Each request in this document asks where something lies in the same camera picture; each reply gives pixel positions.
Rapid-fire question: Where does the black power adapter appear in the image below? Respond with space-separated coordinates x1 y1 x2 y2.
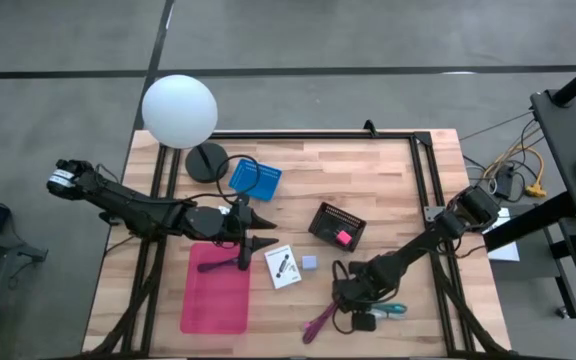
494 163 518 200

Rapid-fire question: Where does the teal marker pen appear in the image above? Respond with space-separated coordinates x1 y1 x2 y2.
370 302 409 315

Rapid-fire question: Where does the pink translucent plastic bin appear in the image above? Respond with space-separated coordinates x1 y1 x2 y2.
179 242 252 335

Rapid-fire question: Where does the white printed box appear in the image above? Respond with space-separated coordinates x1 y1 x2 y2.
263 244 303 290

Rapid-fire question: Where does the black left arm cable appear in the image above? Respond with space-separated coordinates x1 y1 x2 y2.
187 154 262 204

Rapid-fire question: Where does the yellow power cable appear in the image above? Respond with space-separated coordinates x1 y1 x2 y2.
481 143 548 198

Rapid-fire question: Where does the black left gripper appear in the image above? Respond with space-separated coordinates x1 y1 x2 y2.
220 199 280 271

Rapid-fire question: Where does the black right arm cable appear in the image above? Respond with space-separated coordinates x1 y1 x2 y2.
330 258 357 335

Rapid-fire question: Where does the pink braided USB cable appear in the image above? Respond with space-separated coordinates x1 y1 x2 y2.
301 301 340 345

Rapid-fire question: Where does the black plastic basket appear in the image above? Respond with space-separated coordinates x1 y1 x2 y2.
307 201 368 253

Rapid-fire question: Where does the black table frame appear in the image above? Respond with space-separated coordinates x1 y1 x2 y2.
85 130 507 359

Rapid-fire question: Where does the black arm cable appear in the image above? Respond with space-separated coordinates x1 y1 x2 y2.
330 258 357 335
187 154 262 204

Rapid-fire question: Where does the white paper sheet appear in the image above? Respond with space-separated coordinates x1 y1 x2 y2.
487 206 522 263

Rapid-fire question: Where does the white globe lamp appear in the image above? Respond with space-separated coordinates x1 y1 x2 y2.
141 74 231 184

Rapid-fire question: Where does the blue plastic basket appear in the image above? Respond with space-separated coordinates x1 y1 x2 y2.
227 157 283 202

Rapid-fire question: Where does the black side desk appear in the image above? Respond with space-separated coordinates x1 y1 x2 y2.
530 88 576 221

